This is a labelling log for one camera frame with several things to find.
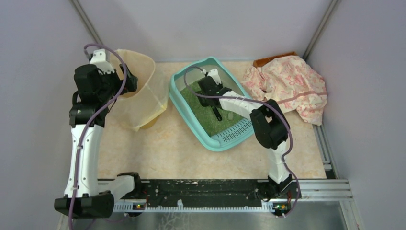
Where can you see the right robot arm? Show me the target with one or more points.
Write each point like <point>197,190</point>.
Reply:
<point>270,126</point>

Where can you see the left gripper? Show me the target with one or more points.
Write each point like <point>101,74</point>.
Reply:
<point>126,84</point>

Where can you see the black litter scoop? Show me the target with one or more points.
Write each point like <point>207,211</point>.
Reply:
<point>208,102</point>

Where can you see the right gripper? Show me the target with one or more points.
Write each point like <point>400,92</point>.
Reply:
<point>210,98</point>

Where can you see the bin with beige bag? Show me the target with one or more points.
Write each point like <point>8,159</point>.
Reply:
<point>135,110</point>

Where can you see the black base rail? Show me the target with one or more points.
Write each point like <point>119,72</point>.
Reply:
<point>237,195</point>

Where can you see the brown wooden box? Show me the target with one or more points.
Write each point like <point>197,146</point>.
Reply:
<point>263,61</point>

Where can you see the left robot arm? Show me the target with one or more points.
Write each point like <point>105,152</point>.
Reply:
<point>82,198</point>

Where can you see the pink patterned cloth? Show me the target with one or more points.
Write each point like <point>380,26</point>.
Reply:
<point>292,83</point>

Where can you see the teal litter box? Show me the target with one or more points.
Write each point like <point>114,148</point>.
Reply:
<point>215,128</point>

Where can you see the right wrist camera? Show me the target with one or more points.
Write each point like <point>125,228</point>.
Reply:
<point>213,74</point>

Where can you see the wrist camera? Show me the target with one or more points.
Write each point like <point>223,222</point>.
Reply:
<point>213,74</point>
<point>101,59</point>

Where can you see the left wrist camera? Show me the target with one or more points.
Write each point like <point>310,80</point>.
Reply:
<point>101,59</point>

